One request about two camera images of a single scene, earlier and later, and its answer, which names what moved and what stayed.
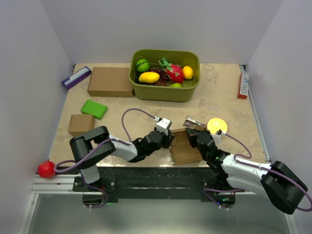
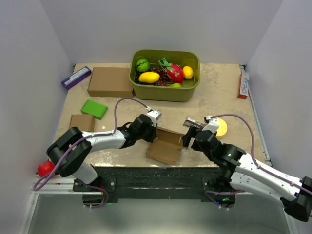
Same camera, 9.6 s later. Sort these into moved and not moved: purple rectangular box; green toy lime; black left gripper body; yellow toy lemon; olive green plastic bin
Moved: black left gripper body
Not moved: yellow toy lemon; green toy lime; purple rectangular box; olive green plastic bin
